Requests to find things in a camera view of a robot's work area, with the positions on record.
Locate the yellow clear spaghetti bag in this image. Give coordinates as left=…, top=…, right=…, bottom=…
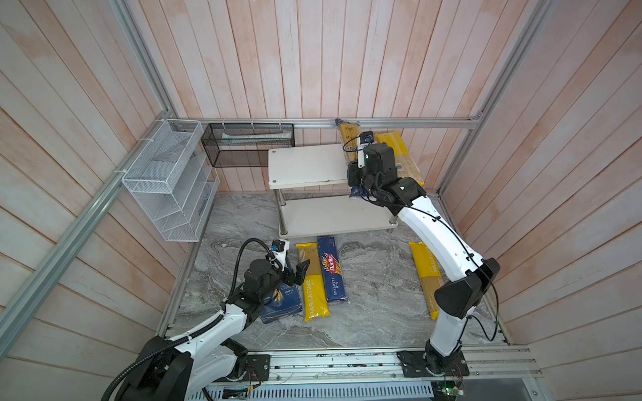
left=374, top=132, right=425, bottom=186

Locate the wide blue Barilla pasta box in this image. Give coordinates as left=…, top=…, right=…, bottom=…
left=260, top=284, right=303, bottom=324

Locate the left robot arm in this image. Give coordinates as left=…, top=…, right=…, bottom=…
left=102, top=239, right=310, bottom=400

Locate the white two-tier shelf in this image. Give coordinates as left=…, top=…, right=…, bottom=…
left=269, top=144, right=397, bottom=239

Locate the yellow Pastatime spaghetti bag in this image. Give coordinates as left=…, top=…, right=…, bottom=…
left=296, top=243, right=331, bottom=322

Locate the black mesh basket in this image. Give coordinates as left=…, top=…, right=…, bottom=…
left=202, top=122, right=296, bottom=168

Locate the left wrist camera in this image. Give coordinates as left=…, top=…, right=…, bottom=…
left=271, top=239, right=289, bottom=271

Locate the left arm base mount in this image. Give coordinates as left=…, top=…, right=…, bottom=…
left=220, top=339, right=271, bottom=384

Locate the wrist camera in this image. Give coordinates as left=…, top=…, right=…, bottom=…
left=357, top=131, right=375, bottom=169
left=271, top=239, right=289, bottom=271

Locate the white wire mesh organizer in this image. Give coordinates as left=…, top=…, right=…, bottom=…
left=122, top=120, right=219, bottom=242

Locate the dark blue spaghetti bag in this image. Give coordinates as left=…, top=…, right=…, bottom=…
left=334, top=118, right=365, bottom=197

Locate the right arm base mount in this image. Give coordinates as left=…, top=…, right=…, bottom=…
left=396, top=342, right=470, bottom=378

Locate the narrow blue Barilla spaghetti box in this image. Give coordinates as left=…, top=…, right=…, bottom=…
left=317, top=236, right=347, bottom=303

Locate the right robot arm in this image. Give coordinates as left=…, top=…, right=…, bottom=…
left=344, top=144, right=500, bottom=376

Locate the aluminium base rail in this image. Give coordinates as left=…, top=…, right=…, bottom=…
left=193, top=345, right=553, bottom=400

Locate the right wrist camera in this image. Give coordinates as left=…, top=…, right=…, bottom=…
left=357, top=131, right=375, bottom=169

